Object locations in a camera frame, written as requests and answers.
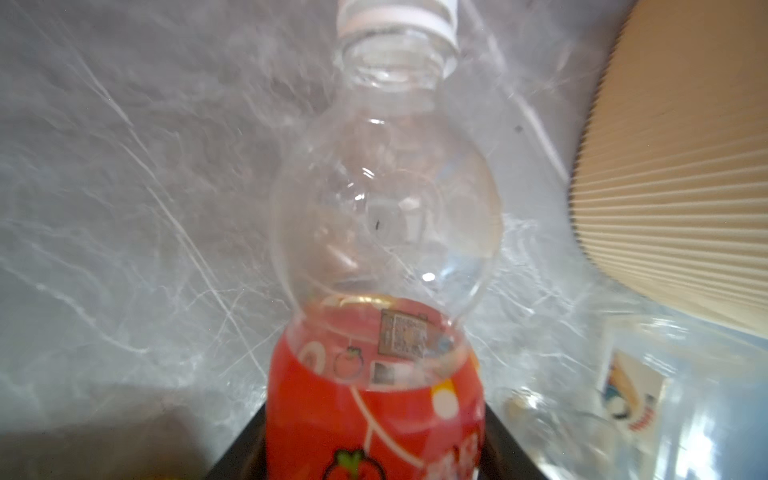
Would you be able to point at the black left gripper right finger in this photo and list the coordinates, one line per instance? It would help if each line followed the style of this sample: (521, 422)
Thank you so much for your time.
(502, 458)

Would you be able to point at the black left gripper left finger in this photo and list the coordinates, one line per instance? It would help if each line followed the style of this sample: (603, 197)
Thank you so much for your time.
(245, 459)

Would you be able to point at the small red label clear bottle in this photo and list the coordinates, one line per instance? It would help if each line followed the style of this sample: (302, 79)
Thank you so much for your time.
(671, 400)

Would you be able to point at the red strawberry label bottle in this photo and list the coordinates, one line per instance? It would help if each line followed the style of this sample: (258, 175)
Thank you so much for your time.
(385, 224)

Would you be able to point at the cream slatted waste bin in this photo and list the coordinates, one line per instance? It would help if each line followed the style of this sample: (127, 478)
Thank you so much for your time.
(669, 190)

